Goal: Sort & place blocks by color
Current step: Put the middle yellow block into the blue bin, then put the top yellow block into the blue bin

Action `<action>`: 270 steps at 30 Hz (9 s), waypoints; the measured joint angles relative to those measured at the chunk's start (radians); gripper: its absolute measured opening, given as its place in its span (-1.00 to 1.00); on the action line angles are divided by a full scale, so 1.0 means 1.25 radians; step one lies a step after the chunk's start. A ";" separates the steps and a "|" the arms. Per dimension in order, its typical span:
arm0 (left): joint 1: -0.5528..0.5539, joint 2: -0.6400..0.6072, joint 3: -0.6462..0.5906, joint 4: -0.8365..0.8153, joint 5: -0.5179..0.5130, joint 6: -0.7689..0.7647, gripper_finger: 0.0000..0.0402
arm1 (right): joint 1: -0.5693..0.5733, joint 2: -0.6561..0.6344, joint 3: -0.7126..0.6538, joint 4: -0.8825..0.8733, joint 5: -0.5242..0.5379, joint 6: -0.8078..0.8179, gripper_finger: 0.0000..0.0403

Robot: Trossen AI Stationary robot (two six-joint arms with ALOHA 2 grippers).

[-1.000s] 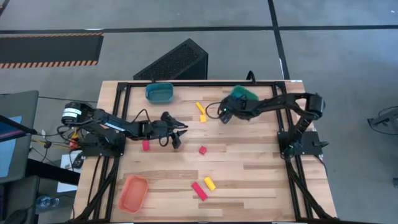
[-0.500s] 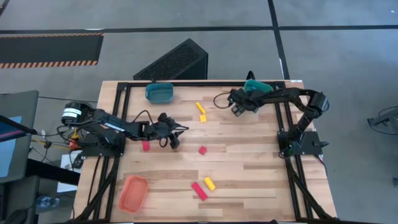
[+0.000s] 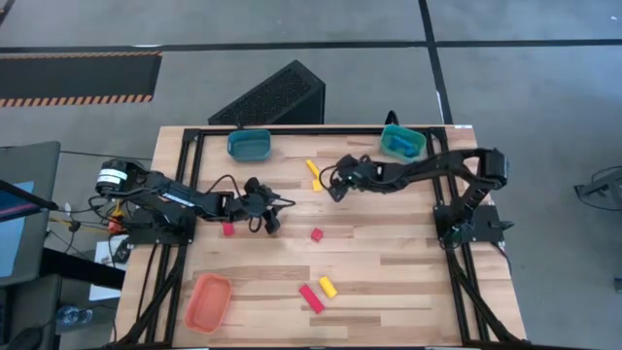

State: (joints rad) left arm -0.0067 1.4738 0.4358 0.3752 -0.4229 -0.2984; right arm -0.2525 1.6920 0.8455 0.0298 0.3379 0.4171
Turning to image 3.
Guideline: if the yellow cylinder block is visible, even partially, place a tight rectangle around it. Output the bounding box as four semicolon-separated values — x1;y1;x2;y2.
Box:
318;275;339;299

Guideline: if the black hazard-striped floor mat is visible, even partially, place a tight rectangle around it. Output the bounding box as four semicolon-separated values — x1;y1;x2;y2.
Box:
0;50;163;109

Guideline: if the green plastic bin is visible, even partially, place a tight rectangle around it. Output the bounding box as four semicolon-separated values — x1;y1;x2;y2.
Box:
379;123;429;164

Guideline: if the long red block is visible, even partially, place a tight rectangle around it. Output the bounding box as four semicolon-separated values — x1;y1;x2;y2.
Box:
297;283;327;315

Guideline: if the white paper sheet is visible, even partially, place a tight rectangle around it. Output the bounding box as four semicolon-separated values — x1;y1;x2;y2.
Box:
88;236;130;302

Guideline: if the clear water bottle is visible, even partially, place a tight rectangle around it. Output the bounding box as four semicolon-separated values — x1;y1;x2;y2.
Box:
54;304;94;327

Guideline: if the black rod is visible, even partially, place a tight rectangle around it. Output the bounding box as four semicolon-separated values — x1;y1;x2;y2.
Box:
0;178;59;211

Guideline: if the black mesh computer case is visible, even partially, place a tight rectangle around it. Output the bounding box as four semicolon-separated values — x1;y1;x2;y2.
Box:
207;59;327;126

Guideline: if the black shelf board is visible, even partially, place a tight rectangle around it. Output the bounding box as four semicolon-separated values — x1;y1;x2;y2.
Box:
41;246;126;292

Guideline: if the black computer mouse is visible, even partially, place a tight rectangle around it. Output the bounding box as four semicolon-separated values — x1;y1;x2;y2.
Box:
8;326;46;350

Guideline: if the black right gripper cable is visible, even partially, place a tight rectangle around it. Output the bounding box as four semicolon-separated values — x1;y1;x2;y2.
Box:
318;163;342;192

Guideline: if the black aluminium table frame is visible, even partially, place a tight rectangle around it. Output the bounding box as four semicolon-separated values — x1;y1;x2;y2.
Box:
110;126;529;350

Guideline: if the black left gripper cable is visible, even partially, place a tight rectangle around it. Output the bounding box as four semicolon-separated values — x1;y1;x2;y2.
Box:
203;173;266;235

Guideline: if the grey framed monitor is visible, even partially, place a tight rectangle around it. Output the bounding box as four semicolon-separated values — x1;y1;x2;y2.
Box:
0;140;62;288

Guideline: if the blue plastic bin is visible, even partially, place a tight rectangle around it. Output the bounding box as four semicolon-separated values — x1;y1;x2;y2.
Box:
226;128;273;163

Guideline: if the orange plastic bin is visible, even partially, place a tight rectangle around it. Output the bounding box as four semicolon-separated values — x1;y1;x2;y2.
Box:
183;272;234;335

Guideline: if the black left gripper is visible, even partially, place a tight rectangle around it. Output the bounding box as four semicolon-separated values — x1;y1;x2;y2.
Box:
227;177;296;235

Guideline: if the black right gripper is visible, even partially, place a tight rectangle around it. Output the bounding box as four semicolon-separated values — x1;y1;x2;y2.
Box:
330;154;388;203

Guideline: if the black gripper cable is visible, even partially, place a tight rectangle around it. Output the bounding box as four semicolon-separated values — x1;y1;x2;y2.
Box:
318;163;342;192
203;173;266;235

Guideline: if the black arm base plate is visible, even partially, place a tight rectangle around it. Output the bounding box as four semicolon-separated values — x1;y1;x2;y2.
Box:
124;207;198;246
432;203;515;244

